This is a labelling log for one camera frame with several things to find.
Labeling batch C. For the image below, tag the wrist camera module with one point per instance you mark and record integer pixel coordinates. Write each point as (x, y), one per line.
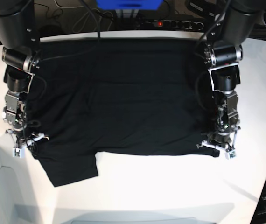
(18, 152)
(230, 154)

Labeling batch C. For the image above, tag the blue box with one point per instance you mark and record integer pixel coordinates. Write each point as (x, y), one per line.
(129, 4)

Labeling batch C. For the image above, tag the white power strip red switch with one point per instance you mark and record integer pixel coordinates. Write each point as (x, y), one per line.
(193, 26)

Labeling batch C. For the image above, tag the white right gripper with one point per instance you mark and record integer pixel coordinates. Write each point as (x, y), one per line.
(30, 143)

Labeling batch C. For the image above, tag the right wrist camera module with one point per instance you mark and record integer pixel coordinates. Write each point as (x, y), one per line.
(18, 152)

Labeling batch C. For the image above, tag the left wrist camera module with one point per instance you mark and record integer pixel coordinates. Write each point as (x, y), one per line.
(230, 154)

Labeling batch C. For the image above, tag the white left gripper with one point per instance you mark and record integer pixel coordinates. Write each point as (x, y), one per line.
(220, 141)

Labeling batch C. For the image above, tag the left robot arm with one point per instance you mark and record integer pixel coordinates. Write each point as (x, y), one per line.
(233, 22)

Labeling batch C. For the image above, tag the black T-shirt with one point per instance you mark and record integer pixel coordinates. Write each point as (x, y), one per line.
(127, 96)

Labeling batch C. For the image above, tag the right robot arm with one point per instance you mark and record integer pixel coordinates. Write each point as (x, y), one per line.
(21, 53)

